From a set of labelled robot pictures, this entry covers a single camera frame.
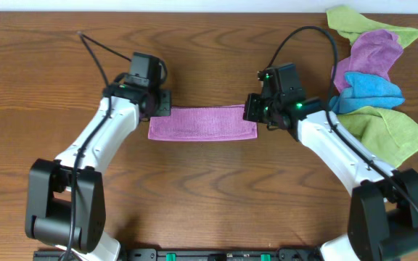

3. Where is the purple microfiber cloth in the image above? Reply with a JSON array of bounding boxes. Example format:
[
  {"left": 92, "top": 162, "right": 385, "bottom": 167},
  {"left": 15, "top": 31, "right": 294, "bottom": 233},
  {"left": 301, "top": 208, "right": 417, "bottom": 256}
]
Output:
[{"left": 148, "top": 104, "right": 258, "bottom": 142}]

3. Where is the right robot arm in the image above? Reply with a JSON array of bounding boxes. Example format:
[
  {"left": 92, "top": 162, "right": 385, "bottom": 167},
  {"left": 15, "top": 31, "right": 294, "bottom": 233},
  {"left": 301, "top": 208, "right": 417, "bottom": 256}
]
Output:
[{"left": 243, "top": 63, "right": 418, "bottom": 260}]

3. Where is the green cloth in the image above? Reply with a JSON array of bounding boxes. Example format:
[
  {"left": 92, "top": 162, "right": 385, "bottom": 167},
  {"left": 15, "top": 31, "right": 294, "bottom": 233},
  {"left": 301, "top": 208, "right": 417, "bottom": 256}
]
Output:
[
  {"left": 326, "top": 5, "right": 418, "bottom": 49},
  {"left": 337, "top": 106, "right": 418, "bottom": 167}
]

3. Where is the green cloth lower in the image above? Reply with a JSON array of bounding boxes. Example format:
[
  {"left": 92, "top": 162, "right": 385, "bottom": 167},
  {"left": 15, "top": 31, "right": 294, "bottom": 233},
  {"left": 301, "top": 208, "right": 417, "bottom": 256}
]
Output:
[{"left": 337, "top": 106, "right": 418, "bottom": 167}]

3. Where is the green cloth top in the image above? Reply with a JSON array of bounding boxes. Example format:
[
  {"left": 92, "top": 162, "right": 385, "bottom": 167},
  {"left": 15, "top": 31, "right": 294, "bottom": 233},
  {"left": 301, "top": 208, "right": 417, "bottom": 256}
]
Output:
[{"left": 326, "top": 5, "right": 418, "bottom": 49}]

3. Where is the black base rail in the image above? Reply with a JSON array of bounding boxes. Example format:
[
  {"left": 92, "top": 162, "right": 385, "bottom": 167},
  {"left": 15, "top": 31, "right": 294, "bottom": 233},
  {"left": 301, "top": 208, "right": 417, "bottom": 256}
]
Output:
[{"left": 33, "top": 247, "right": 322, "bottom": 261}]

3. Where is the purple cloth in pile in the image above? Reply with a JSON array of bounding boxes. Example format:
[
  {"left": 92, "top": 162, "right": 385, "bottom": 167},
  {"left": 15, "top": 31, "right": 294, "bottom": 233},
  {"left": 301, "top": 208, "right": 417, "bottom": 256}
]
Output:
[{"left": 334, "top": 29, "right": 403, "bottom": 93}]

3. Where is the blue cloth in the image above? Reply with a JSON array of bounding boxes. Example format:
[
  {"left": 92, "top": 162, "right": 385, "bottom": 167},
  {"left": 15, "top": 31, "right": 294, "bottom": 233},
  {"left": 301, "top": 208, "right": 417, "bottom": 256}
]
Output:
[{"left": 329, "top": 72, "right": 405, "bottom": 115}]

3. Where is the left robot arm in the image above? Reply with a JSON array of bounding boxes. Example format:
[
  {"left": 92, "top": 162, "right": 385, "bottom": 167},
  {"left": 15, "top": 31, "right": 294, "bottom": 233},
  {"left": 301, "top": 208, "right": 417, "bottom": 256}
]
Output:
[{"left": 25, "top": 52, "right": 171, "bottom": 260}]

